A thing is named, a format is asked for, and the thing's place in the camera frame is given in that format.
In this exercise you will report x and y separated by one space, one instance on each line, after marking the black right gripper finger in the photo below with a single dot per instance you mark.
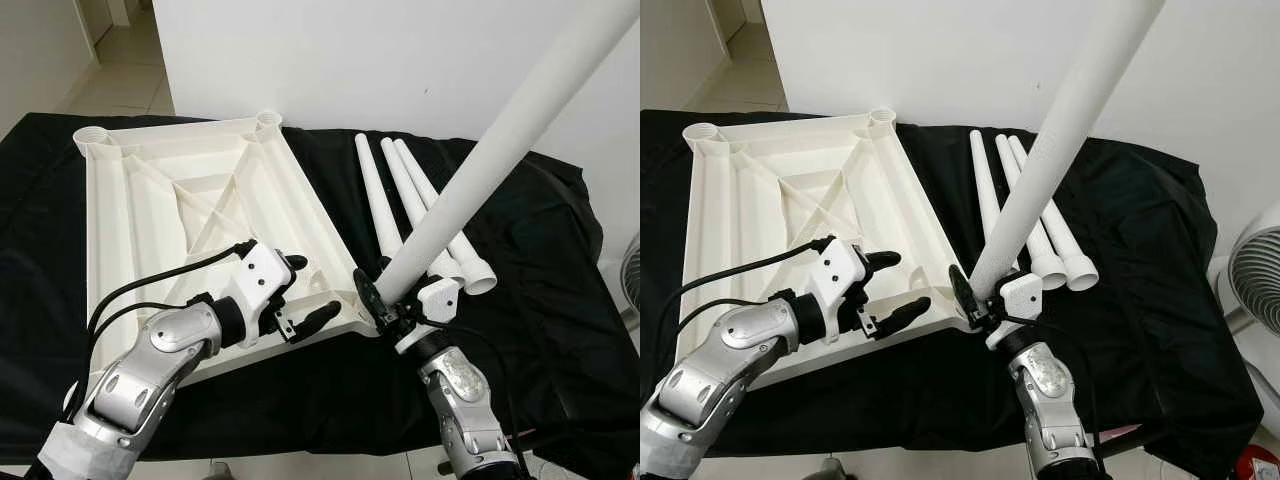
371 295
964 292

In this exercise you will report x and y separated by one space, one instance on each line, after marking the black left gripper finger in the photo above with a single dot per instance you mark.
296 263
902 318
882 261
318 318

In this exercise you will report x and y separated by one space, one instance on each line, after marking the white plastic table top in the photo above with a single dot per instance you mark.
770 200
170 200

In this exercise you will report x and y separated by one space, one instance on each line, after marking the white plastic table leg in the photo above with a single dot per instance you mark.
482 280
400 180
372 180
1083 275
1080 130
982 175
500 130
1050 275

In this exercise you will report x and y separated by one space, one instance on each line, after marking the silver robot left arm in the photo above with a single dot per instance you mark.
150 365
740 340

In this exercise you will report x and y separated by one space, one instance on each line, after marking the black table leg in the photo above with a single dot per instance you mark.
447 467

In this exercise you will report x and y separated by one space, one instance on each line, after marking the black table cloth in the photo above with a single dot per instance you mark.
560 300
1170 300

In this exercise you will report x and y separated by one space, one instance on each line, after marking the white round floor fan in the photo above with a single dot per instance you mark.
1255 290
633 268

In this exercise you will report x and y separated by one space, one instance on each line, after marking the red round device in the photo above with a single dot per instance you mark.
1262 467

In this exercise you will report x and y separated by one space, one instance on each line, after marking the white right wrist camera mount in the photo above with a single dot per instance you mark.
1025 293
440 298

